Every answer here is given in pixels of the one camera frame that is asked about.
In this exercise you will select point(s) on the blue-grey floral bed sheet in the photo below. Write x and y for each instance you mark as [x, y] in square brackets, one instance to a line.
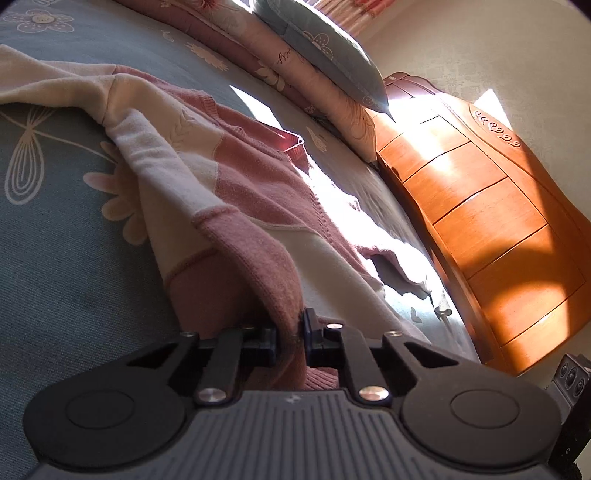
[60, 240]

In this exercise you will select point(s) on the wooden bed headboard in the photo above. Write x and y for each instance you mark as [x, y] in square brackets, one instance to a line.
[485, 207]

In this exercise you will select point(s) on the folded pink floral quilt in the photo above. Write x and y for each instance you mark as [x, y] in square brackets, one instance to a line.
[323, 101]

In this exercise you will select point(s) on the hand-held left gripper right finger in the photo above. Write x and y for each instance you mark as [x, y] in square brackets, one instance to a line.
[314, 341]

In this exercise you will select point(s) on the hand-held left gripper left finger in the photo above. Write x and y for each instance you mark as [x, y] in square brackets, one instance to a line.
[265, 346]

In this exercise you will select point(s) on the pink and cream knit sweater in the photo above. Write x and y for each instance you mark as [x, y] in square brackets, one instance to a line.
[240, 184]

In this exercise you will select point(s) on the blue-grey floral pillow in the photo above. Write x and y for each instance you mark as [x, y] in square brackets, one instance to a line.
[323, 41]

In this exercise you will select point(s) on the pink striped curtain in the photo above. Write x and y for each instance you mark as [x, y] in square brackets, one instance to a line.
[360, 14]

